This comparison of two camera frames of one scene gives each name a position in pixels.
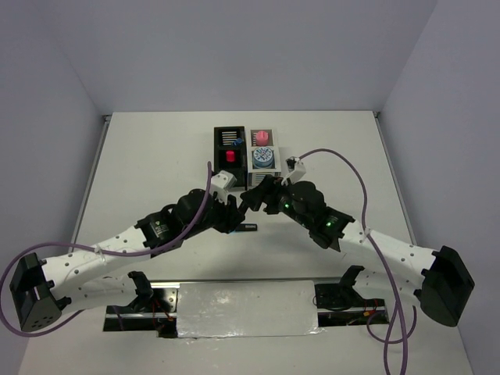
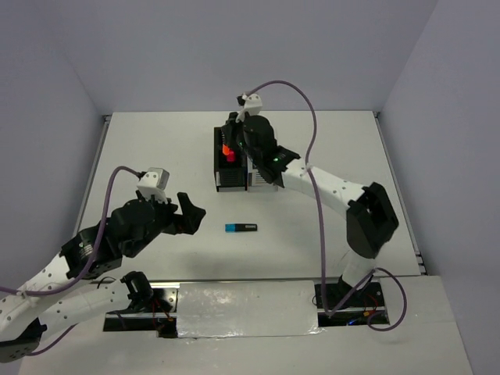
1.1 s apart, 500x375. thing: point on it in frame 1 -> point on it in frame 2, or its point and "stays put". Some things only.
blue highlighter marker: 247,227 stays put
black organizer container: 223,138 stays put
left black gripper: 231,216 -> 192,216
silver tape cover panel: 210,309 stays put
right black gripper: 267,192 -> 230,129
